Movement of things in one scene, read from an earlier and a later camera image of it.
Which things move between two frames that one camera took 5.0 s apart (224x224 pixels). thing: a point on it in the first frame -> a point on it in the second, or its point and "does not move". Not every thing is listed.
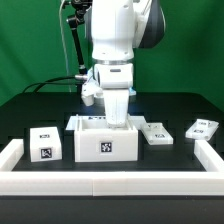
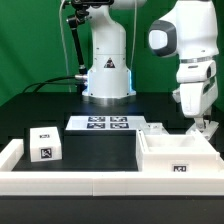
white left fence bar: (11, 154) does not move
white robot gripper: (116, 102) -> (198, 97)
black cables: (45, 83) does not move
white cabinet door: (156, 134) does not move
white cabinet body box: (97, 141) -> (176, 153)
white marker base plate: (99, 122) does not move
